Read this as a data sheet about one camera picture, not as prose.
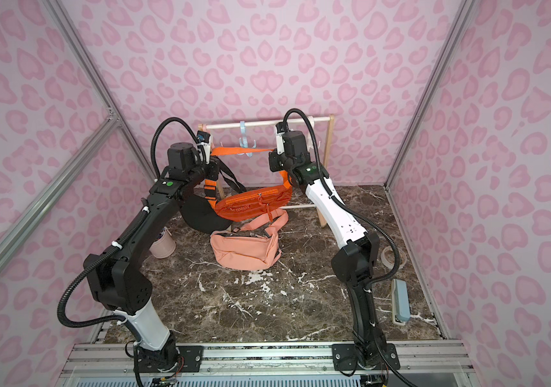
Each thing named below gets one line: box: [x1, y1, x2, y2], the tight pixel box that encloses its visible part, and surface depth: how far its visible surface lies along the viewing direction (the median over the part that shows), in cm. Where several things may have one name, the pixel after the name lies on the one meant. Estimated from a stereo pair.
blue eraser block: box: [391, 278, 411, 326], surface depth 82 cm
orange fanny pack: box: [203, 147, 293, 223], surface depth 94 cm
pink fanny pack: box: [210, 208, 290, 271], surface depth 97 cm
